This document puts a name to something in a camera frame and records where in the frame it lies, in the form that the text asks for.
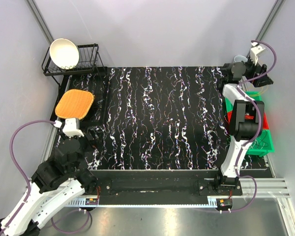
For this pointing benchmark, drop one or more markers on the white mug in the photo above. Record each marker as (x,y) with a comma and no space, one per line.
(240,58)

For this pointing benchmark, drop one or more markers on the orange woven basket tray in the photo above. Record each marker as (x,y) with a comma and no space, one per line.
(74,103)

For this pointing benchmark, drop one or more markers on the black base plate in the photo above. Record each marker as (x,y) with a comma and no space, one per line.
(162,188)

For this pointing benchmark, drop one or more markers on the white bowl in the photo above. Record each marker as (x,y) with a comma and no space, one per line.
(64,53)

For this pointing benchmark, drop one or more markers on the black wire dish rack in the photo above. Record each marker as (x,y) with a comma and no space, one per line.
(90,61)

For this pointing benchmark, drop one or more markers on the red bin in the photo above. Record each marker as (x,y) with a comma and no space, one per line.
(265,123)

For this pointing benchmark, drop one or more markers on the aluminium frame rail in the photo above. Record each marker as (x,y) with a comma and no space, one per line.
(264,209)

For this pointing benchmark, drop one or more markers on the green bin far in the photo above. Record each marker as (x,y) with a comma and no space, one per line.
(253,94)

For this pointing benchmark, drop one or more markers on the black tray under basket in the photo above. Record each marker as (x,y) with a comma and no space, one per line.
(96,83)

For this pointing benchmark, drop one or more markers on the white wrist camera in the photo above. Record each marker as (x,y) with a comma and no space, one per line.
(257,48)
(70,127)

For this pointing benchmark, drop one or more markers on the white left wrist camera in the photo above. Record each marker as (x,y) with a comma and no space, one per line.
(70,127)

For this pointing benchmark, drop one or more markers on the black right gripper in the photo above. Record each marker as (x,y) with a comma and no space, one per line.
(257,69)

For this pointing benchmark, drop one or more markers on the green bin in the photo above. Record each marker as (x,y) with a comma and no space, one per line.
(262,145)
(253,94)

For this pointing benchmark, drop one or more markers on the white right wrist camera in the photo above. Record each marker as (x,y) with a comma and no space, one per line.
(257,48)

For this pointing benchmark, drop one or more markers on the green bin near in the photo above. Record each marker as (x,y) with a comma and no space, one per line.
(262,145)

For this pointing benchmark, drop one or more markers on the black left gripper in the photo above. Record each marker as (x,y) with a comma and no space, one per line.
(92,141)

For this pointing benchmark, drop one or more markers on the black marbled mat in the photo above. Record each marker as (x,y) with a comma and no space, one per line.
(162,118)

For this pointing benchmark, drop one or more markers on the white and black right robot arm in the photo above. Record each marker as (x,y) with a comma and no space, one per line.
(245,125)

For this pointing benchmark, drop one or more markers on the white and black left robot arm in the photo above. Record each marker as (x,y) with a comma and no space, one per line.
(61,178)

